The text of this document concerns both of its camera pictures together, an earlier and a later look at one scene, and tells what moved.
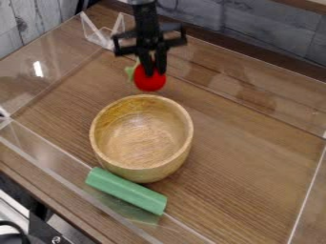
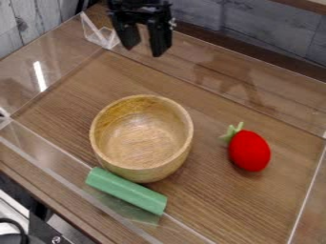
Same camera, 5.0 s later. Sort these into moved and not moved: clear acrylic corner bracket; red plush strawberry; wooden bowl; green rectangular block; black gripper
Moved: black gripper; red plush strawberry
Not moved: clear acrylic corner bracket; green rectangular block; wooden bowl
